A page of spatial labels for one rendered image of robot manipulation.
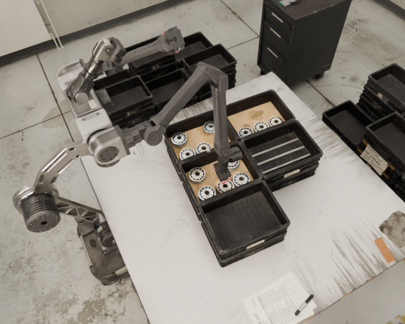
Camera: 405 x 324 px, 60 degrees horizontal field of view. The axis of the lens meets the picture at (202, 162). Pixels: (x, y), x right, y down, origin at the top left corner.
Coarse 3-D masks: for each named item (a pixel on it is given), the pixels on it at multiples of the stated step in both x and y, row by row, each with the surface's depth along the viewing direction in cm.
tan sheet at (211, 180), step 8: (240, 160) 217; (208, 168) 214; (240, 168) 213; (208, 176) 211; (216, 176) 211; (232, 176) 211; (192, 184) 209; (200, 184) 208; (208, 184) 208; (216, 184) 208; (216, 192) 205
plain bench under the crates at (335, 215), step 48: (240, 96) 266; (288, 96) 264; (144, 144) 244; (336, 144) 236; (96, 192) 224; (144, 192) 222; (288, 192) 217; (336, 192) 216; (384, 192) 214; (144, 240) 204; (192, 240) 202; (288, 240) 200; (336, 240) 198; (384, 240) 197; (144, 288) 188; (192, 288) 187; (240, 288) 186; (336, 288) 184
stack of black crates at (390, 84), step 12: (384, 72) 296; (396, 72) 296; (372, 84) 289; (384, 84) 295; (396, 84) 295; (360, 96) 306; (372, 96) 294; (384, 96) 282; (396, 96) 273; (360, 108) 312; (372, 108) 298; (384, 108) 287; (396, 108) 277
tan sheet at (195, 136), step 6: (186, 132) 232; (192, 132) 231; (198, 132) 231; (168, 138) 229; (192, 138) 228; (198, 138) 228; (204, 138) 228; (210, 138) 228; (186, 144) 226; (192, 144) 226; (210, 144) 225; (174, 150) 224; (180, 150) 223
